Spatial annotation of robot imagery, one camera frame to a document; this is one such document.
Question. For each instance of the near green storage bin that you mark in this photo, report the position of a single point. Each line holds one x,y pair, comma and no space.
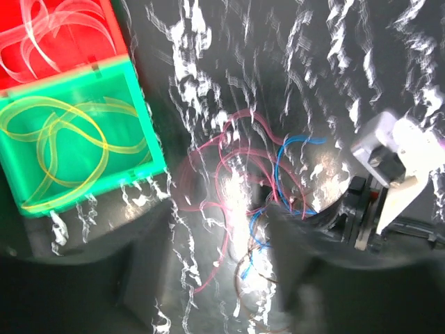
84,133

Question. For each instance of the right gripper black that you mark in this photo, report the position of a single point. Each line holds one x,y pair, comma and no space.
415,229

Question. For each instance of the red storage bin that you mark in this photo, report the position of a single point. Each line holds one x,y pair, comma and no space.
40,39

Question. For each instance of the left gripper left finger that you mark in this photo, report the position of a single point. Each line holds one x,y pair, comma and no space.
108,285

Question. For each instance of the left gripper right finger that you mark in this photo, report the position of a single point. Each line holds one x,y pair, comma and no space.
326,286

